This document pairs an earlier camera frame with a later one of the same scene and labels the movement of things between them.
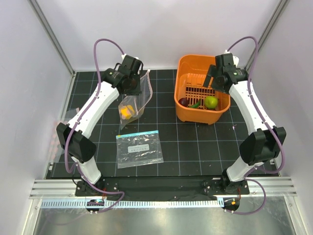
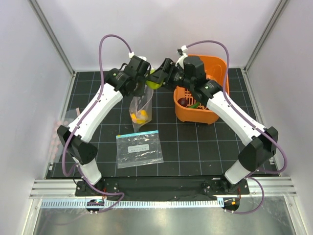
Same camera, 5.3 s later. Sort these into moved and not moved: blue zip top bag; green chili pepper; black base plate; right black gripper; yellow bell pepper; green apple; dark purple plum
Moved: yellow bell pepper; right black gripper; green apple
Not moved: dark purple plum; black base plate; green chili pepper; blue zip top bag
